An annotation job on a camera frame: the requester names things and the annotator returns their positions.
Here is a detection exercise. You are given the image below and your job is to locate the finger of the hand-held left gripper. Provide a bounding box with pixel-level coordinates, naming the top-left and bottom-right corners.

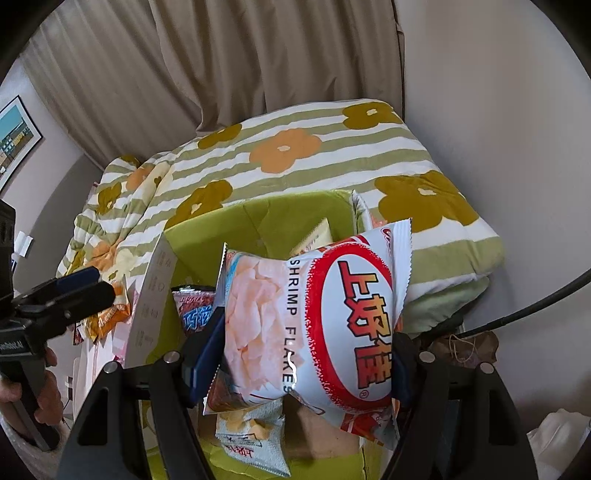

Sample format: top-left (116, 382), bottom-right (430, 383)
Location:
top-left (14, 267), bottom-right (102, 304)
top-left (14, 281), bottom-right (116, 340)

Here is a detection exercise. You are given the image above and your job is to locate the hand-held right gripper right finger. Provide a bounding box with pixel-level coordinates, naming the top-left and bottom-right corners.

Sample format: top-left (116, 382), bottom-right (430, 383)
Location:
top-left (382, 330), bottom-right (533, 480)

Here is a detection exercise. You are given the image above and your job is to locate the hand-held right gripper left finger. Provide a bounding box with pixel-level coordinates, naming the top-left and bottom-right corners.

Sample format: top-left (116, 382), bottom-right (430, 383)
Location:
top-left (69, 314), bottom-right (228, 480)

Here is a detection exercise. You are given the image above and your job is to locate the white red shrimp chips bag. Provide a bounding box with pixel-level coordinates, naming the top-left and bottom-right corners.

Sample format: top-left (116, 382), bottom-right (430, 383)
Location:
top-left (203, 219), bottom-right (414, 450)

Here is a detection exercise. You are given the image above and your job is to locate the person's left hand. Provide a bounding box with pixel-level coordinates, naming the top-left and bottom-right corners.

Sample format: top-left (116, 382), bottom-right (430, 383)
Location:
top-left (0, 348), bottom-right (65, 444)

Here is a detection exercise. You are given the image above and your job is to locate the orange snack packet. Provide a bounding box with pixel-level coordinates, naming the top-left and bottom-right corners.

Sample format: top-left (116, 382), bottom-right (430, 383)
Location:
top-left (76, 277), bottom-right (134, 344)

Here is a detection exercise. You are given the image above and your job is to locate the blue red snack packet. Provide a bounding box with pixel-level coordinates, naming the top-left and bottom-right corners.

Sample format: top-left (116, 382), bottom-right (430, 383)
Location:
top-left (171, 285), bottom-right (218, 337)

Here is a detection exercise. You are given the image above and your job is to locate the white printed card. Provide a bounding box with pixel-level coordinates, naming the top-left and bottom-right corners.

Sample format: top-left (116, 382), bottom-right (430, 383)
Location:
top-left (124, 233), bottom-right (178, 370)

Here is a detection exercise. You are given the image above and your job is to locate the white green chips packet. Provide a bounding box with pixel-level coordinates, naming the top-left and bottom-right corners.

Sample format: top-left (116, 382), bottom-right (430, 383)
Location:
top-left (215, 397), bottom-right (291, 478)

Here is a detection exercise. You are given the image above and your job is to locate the brown paper bag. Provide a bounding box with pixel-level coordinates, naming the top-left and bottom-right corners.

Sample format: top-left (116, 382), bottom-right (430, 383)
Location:
top-left (434, 330), bottom-right (499, 370)

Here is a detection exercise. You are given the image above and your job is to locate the brown cardboard piece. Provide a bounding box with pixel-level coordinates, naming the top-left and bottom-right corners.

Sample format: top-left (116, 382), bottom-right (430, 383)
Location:
top-left (281, 392), bottom-right (365, 457)

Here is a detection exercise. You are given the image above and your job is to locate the beige snack packet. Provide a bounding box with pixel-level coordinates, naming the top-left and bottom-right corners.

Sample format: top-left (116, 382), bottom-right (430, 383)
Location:
top-left (288, 217), bottom-right (333, 257)

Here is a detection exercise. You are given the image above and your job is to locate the white plastic bag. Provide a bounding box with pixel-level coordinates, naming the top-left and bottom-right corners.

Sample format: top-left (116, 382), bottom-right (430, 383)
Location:
top-left (526, 406), bottom-right (591, 480)

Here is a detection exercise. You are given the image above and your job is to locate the striped floral blanket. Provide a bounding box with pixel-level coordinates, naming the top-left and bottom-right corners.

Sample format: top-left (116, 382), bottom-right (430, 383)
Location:
top-left (55, 99), bottom-right (506, 337)

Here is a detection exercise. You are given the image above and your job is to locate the beige curtain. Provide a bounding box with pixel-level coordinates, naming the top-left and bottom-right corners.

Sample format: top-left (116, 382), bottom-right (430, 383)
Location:
top-left (18, 0), bottom-right (407, 171)

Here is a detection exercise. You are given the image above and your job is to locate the black cable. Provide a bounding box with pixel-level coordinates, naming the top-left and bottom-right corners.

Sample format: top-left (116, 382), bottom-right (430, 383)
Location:
top-left (455, 270), bottom-right (591, 337)

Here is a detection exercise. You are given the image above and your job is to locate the framed wall picture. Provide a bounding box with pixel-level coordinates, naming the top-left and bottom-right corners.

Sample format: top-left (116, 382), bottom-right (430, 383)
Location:
top-left (0, 95), bottom-right (44, 195)

